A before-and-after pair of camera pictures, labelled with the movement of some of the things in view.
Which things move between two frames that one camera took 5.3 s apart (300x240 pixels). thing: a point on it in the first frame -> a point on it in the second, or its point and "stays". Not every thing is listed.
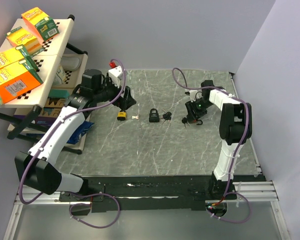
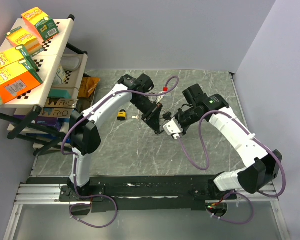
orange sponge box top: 40,23 stays
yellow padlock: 121,115 stays
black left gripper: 127,101 -> 153,114
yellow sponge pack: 21,36 stays
